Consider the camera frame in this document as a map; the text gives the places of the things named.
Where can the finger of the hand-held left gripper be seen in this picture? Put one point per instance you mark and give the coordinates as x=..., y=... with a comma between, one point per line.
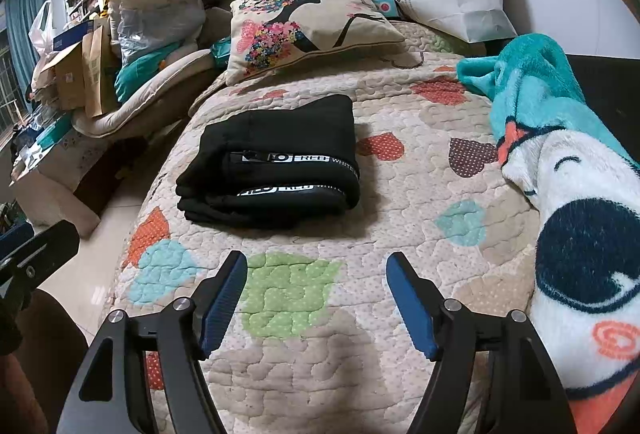
x=52, y=244

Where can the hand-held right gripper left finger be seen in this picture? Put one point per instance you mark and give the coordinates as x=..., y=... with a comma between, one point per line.
x=222, y=304

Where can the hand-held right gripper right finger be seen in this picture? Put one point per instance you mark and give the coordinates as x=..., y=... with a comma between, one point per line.
x=410, y=304

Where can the black pants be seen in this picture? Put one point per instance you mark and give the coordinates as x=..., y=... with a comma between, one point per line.
x=280, y=134

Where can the person's leg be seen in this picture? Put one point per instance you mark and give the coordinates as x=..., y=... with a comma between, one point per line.
x=50, y=364

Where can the beige storage bench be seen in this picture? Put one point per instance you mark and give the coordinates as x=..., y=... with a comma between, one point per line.
x=65, y=184

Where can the heart-patterned quilted bed cover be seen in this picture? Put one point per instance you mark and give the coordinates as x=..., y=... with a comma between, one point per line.
x=400, y=194

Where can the teal flat box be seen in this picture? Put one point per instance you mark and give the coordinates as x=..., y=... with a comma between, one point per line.
x=54, y=133

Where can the open cardboard box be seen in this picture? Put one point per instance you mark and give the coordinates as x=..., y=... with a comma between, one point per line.
x=67, y=76

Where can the beige padded mat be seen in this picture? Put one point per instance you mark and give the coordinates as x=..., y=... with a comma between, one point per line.
x=150, y=99

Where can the brown paper bag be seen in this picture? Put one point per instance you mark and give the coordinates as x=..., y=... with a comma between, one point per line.
x=100, y=69

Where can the teal cloth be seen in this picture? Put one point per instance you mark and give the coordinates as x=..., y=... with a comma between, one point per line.
x=140, y=71

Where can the teal printed fleece blanket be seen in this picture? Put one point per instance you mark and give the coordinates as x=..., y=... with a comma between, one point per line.
x=575, y=194

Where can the blue box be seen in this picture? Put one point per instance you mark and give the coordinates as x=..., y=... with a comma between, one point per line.
x=72, y=38

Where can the blue curtain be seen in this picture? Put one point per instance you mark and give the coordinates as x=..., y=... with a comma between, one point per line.
x=22, y=39

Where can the white plastic bag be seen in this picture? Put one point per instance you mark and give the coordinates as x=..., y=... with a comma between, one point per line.
x=41, y=31

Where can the clear plastic bag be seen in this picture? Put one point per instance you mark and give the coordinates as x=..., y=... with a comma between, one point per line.
x=155, y=19

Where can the teal tissue packet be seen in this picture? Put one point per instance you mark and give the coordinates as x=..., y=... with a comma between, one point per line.
x=220, y=51

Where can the black furniture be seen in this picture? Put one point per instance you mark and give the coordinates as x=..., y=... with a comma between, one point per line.
x=605, y=89

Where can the floral printed beige cushion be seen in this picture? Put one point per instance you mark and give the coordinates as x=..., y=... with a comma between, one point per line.
x=300, y=24

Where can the small teal pink box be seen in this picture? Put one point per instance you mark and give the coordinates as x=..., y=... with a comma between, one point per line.
x=386, y=8

